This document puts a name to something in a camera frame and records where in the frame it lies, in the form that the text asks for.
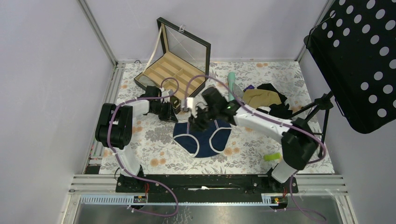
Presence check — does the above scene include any floral patterned table mat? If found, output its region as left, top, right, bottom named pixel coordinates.
left=98, top=61, right=336, bottom=175

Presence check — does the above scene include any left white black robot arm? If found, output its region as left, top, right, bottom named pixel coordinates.
left=95, top=86, right=178, bottom=192

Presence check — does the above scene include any purple small cloth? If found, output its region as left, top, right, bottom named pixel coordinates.
left=243, top=85, right=255, bottom=92

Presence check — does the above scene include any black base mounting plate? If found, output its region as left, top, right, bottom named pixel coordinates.
left=115, top=175, right=299, bottom=203

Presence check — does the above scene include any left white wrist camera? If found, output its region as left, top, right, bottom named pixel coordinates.
left=160, top=88, right=174, bottom=98

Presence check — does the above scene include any navy blue white-trimmed underwear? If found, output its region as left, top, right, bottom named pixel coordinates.
left=172, top=119, right=232, bottom=158

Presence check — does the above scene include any black cloth pile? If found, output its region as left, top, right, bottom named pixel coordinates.
left=257, top=84, right=293, bottom=119

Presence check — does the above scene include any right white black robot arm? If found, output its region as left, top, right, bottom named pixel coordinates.
left=183, top=87, right=321, bottom=192

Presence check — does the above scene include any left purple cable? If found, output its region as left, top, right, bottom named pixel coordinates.
left=106, top=77, right=181, bottom=218

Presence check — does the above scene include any green small block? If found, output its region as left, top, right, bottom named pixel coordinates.
left=263, top=153, right=282, bottom=161

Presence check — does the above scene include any dark rolled item in box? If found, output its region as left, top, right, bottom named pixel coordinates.
left=170, top=96, right=180, bottom=108

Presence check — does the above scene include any black wooden compartment box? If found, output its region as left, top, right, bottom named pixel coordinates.
left=134, top=17, right=211, bottom=113

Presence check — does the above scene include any black perforated panel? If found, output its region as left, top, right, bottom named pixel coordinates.
left=304, top=0, right=396, bottom=134

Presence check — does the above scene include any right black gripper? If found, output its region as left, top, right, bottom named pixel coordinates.
left=189, top=105, right=219, bottom=133

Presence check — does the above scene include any black tripod stand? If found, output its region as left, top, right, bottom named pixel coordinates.
left=290, top=91, right=335, bottom=152

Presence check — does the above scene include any mint green rolled cloth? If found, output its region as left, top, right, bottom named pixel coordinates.
left=227, top=72, right=236, bottom=101

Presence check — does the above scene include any tan beige cloth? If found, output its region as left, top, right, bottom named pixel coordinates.
left=242, top=89, right=282, bottom=109

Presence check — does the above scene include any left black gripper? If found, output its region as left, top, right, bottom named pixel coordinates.
left=152, top=100, right=178, bottom=123

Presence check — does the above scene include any grey striped cloth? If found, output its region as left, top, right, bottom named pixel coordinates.
left=233, top=83, right=244, bottom=100

